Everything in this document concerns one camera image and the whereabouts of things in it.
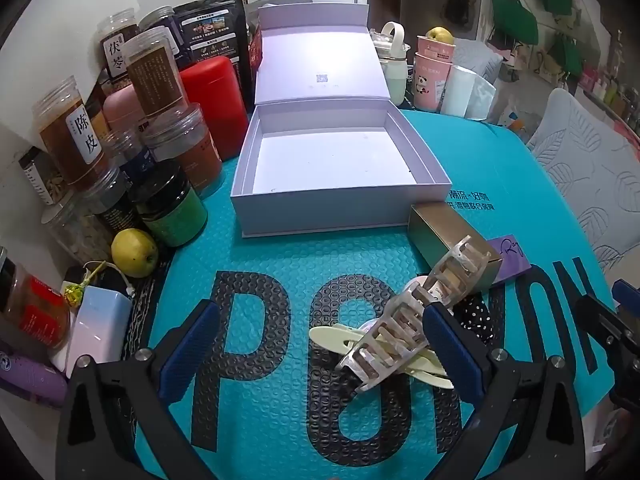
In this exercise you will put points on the black patterned cloth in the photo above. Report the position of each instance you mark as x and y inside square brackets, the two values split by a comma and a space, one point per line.
[142, 305]

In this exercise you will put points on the jar with dark blue label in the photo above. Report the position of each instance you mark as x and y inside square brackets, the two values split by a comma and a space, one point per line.
[165, 25]

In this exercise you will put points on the yellow tassel charm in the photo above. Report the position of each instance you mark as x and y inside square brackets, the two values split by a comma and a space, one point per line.
[75, 292]

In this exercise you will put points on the small jar with blue label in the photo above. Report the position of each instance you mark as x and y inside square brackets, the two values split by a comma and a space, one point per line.
[132, 160]

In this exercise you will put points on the jar with red label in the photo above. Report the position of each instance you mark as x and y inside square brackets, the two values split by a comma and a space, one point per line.
[35, 300]

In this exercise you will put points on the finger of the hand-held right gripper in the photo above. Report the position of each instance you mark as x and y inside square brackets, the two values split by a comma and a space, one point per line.
[605, 325]
[627, 292]

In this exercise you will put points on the yellow pear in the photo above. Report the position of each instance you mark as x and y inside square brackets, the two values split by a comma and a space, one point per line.
[440, 35]

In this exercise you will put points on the pink container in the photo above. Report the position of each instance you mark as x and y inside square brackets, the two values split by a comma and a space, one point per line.
[122, 107]

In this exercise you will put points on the white paper roll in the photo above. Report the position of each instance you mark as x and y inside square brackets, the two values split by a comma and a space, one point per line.
[460, 90]

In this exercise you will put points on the red gift box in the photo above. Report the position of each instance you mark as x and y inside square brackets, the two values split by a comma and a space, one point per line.
[256, 50]

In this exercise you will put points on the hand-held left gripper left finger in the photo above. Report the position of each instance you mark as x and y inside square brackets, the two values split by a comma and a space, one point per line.
[195, 345]

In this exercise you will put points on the clear hair claw clip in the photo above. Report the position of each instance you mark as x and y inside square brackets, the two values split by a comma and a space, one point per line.
[395, 320]

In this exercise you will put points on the gold box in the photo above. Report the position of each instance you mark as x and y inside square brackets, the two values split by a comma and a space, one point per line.
[435, 230]

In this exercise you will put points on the cream hair clip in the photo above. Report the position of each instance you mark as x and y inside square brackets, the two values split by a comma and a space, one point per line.
[330, 337]

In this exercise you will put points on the small purple box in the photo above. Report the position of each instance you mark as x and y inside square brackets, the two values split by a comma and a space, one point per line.
[510, 255]

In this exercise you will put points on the clear jar of pale flakes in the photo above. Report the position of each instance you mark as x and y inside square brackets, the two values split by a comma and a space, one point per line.
[75, 232]

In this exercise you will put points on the row of small bottles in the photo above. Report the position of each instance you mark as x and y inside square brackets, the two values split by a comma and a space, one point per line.
[610, 95]

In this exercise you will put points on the purple tube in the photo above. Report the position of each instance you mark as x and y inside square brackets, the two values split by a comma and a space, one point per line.
[30, 375]

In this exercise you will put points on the black polka dot scrunchie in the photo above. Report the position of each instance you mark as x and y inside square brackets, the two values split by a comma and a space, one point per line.
[475, 317]

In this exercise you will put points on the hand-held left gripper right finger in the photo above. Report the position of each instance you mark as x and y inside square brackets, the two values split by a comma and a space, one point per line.
[455, 355]

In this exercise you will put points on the pink panda paper cup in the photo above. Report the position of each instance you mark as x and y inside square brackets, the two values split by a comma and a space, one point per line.
[430, 85]

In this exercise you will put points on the red canister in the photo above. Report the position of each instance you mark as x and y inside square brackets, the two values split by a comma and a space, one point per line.
[215, 105]

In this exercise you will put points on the black printed pouch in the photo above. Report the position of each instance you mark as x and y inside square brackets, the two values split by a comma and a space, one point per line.
[215, 25]

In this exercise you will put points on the amber jar with white label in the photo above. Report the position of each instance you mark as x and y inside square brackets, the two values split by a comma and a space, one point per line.
[70, 135]

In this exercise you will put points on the yellow-green fruit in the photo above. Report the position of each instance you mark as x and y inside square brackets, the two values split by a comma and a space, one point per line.
[134, 252]

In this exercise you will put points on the jar with brown label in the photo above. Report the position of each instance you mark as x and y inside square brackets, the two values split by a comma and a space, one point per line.
[152, 75]

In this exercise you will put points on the black box of seeds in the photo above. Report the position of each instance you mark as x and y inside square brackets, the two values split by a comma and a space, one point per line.
[42, 180]

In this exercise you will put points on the grey leaf pattern pillow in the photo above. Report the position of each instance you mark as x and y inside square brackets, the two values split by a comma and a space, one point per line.
[590, 175]

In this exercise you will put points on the dark jar with green label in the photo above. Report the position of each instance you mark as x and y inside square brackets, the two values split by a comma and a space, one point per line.
[170, 210]

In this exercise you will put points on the tall jar with white label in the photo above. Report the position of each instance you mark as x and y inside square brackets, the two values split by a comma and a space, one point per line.
[117, 50]

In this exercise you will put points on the lavender gift box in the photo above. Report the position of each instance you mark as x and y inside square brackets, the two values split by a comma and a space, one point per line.
[320, 160]

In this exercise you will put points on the clear jar with dark label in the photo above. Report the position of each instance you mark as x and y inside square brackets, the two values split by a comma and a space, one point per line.
[112, 205]

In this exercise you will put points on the white power bank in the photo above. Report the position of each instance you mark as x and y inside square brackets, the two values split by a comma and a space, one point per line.
[97, 325]

